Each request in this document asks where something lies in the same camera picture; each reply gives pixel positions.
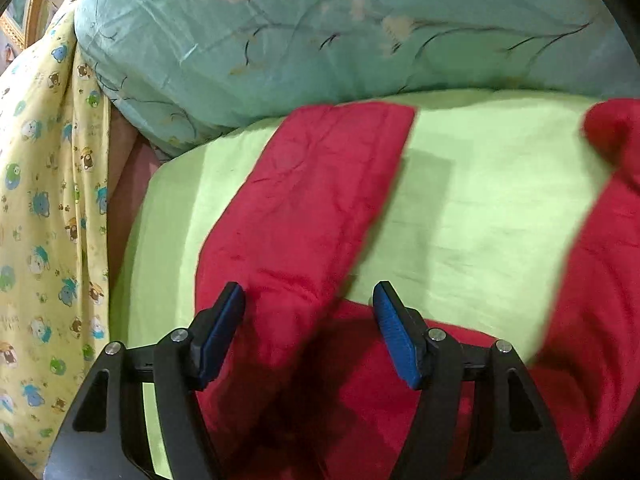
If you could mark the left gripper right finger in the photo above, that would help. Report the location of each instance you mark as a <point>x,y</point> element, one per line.
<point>512,434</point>

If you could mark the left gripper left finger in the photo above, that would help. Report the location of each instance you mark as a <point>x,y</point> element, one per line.
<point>104,436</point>

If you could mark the red quilted puffer coat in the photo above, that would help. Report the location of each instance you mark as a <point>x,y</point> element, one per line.
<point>297,226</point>

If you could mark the light green bed cover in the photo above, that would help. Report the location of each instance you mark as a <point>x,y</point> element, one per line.
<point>491,191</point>

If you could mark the yellow cartoon print quilt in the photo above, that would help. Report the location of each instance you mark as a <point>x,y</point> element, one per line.
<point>54,271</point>

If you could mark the teal floral quilt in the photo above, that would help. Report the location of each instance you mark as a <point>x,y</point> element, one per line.
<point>184,72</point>

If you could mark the gold framed wall painting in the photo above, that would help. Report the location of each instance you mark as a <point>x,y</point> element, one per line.
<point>25,5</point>

